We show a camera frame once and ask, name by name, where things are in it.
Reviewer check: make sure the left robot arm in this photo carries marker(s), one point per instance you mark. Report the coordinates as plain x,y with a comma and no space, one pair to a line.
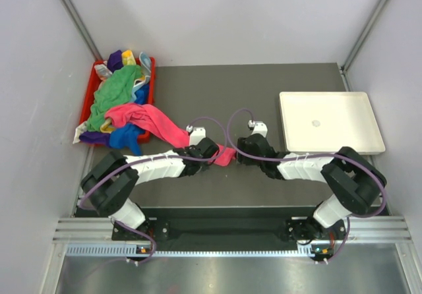
111,182

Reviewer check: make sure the green towel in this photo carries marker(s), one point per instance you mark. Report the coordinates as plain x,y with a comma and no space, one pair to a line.
116,90

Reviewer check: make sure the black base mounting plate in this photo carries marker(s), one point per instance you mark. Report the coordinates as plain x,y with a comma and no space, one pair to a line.
232,228

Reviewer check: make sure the aluminium frame rail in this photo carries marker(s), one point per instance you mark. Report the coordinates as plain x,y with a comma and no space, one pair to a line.
101,237

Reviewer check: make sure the purple towel back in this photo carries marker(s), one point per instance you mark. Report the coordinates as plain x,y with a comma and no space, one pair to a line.
115,61

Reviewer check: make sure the yellow patterned towel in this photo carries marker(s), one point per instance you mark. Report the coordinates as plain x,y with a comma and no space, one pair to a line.
128,58

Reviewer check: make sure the white plastic tray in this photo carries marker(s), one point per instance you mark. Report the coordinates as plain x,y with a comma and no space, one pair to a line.
323,122

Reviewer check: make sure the white patterned towel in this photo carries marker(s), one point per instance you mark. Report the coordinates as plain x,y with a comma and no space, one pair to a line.
102,71

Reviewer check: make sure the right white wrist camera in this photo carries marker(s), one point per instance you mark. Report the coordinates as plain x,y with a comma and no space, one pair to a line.
258,127

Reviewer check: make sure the pink towel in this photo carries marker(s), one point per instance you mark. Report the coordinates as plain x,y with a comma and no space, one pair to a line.
150,119

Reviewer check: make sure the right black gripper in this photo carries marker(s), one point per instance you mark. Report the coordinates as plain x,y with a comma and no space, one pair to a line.
242,147

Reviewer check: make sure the red plastic bin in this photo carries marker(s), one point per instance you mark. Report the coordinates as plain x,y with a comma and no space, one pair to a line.
93,84

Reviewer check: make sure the purple towel front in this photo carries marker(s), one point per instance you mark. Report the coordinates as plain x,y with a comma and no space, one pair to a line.
95,138

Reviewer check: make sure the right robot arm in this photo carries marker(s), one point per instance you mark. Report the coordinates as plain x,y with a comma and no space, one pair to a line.
354,182

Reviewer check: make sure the blue towel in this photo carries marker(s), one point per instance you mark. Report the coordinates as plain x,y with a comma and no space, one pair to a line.
127,136

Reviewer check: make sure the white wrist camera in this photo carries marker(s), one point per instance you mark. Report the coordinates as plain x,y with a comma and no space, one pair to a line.
258,127
196,134

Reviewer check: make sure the purple towel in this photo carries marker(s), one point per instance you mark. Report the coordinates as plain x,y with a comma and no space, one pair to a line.
115,61
95,138

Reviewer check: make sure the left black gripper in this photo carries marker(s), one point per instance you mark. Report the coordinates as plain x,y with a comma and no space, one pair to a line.
204,165

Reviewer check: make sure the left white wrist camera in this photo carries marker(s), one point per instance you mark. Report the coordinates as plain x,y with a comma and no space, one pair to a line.
196,134

